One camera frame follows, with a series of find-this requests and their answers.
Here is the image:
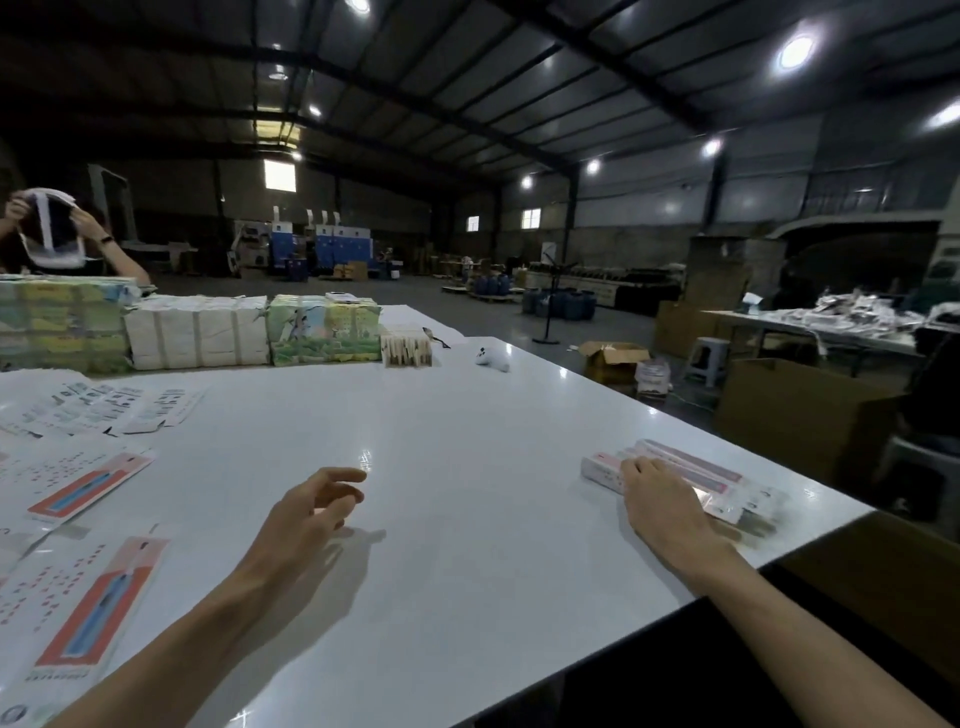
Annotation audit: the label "person's left hand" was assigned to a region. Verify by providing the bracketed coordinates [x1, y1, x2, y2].
[240, 466, 369, 594]

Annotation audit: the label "white headset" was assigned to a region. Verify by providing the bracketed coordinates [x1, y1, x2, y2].
[18, 187, 95, 272]

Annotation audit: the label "row of white cartons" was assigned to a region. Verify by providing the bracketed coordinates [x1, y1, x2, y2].
[123, 294, 273, 372]

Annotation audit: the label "small beige card stack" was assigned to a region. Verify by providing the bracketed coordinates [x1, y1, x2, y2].
[379, 330, 435, 369]

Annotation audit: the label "white stool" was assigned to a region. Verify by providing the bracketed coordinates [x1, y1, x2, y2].
[684, 336, 734, 392]

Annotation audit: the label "pile of carton blanks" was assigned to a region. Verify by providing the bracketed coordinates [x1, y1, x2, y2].
[0, 367, 204, 728]

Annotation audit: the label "blue bins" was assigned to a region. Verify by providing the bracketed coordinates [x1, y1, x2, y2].
[520, 288, 599, 321]

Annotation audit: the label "tall cardboard box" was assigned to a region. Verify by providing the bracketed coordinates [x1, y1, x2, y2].
[655, 235, 789, 359]

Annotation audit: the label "open cardboard box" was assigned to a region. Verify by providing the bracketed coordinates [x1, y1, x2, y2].
[579, 340, 653, 389]

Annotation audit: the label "black floor stand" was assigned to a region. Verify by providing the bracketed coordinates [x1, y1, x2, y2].
[532, 247, 579, 347]

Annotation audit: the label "blue machine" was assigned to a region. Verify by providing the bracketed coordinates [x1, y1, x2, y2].
[270, 225, 374, 275]

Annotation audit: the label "white plastic bags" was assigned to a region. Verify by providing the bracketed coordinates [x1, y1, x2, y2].
[636, 357, 677, 398]

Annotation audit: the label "person's right hand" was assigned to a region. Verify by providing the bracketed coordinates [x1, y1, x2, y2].
[621, 457, 744, 590]

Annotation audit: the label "green printed carton bundle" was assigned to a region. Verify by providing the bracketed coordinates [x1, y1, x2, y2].
[267, 292, 384, 368]

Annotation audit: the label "pile of white sheets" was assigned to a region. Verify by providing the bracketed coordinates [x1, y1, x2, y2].
[772, 291, 924, 339]

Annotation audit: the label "person's right forearm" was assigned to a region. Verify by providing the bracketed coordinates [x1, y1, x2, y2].
[682, 540, 947, 728]

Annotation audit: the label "person's left forearm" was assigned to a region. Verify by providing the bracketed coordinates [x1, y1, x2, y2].
[90, 562, 309, 728]

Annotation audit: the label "green yellow carton bundle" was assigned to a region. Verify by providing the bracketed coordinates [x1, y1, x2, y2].
[0, 276, 140, 377]

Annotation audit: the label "large cardboard box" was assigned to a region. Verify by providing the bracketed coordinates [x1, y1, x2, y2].
[714, 357, 902, 489]

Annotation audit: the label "toothbrush carton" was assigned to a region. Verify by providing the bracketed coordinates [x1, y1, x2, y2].
[630, 439, 785, 527]

